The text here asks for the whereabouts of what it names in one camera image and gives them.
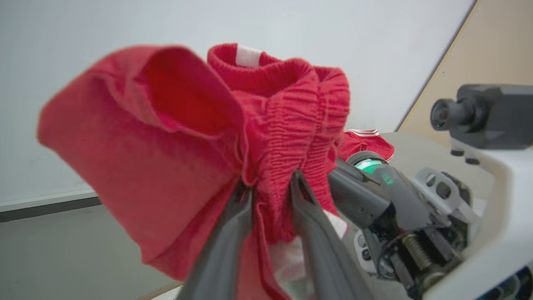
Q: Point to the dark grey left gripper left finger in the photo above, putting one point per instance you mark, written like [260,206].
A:
[225,258]

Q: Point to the beige partition panel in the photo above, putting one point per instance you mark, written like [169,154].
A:
[491,46]

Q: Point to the red garment with white stripes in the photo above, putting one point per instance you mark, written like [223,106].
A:
[362,146]

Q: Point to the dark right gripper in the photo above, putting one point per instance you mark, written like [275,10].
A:
[424,254]

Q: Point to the red elastic-waist shorts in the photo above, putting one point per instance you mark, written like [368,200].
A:
[166,146]

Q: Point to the dark grey right wrist camera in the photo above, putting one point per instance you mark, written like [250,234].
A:
[499,116]

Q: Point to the white and black baseboard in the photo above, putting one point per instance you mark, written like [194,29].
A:
[46,204]

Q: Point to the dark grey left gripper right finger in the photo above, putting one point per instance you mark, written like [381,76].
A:
[320,250]

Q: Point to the white clothing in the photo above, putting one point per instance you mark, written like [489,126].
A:
[287,262]

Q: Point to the white perforated laundry basket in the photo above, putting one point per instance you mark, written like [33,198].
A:
[356,250]

